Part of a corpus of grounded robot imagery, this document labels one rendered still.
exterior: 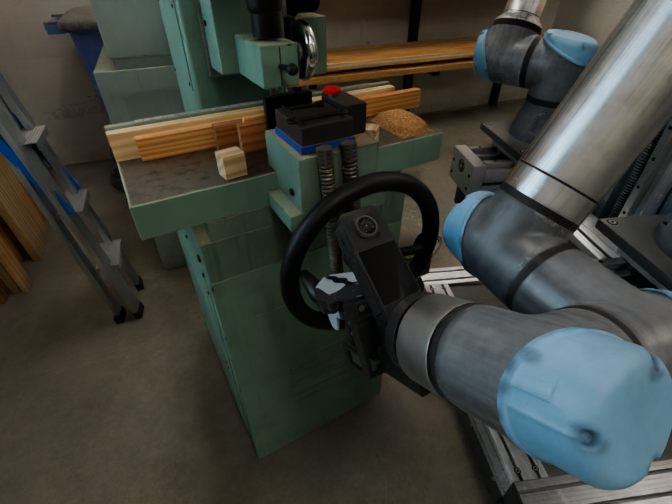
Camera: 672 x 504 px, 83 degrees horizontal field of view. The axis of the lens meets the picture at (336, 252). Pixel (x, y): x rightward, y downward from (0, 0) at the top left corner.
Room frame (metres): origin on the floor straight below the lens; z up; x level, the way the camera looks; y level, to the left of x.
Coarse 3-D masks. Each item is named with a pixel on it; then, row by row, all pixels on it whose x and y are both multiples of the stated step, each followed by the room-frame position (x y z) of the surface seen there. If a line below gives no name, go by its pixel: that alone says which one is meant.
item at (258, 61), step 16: (240, 48) 0.80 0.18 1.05; (256, 48) 0.72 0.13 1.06; (272, 48) 0.72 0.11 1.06; (288, 48) 0.73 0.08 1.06; (240, 64) 0.81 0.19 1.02; (256, 64) 0.73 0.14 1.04; (272, 64) 0.72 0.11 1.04; (256, 80) 0.74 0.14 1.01; (272, 80) 0.71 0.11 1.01; (288, 80) 0.73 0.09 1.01
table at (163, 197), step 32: (128, 160) 0.64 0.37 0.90; (160, 160) 0.64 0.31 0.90; (192, 160) 0.64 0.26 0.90; (256, 160) 0.64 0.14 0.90; (384, 160) 0.70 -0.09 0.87; (416, 160) 0.74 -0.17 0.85; (128, 192) 0.52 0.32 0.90; (160, 192) 0.52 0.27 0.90; (192, 192) 0.52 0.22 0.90; (224, 192) 0.54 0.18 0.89; (256, 192) 0.57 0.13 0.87; (384, 192) 0.58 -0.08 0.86; (160, 224) 0.49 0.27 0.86; (192, 224) 0.51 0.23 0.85; (288, 224) 0.50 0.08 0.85
